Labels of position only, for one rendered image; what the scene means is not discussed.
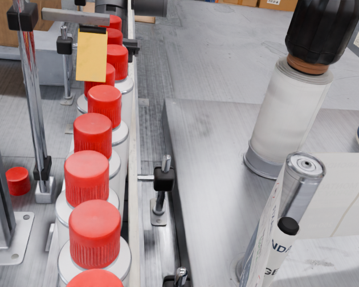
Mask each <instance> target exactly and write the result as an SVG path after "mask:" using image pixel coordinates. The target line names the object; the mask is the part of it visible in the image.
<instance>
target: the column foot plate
mask: <svg viewBox="0 0 359 287"><path fill-rule="evenodd" d="M14 216H15V222H16V226H15V230H14V233H13V237H12V239H11V243H10V247H9V249H8V250H0V265H19V264H21V263H22V262H23V259H24V256H25V253H26V248H27V244H28V240H29V237H30V233H31V229H32V224H33V221H34V217H35V214H34V213H33V212H14Z"/></svg>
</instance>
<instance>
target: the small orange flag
mask: <svg viewBox="0 0 359 287"><path fill-rule="evenodd" d="M107 39H108V32H107V28H106V27H97V26H86V25H80V28H79V29H78V41H77V62H76V80H79V81H94V82H103V83H105V77H106V64H107Z"/></svg>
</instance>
